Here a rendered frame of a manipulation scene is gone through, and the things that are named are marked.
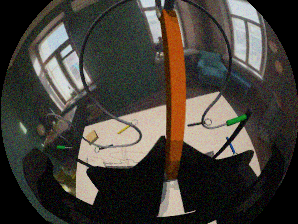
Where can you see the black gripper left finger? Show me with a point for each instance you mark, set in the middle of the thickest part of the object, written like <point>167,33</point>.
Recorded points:
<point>146,177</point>

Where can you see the orange handle with dark loop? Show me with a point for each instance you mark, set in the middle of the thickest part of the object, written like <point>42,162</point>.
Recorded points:
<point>174,68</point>

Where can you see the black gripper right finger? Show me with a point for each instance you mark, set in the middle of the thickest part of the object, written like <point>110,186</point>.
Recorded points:
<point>198,172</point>

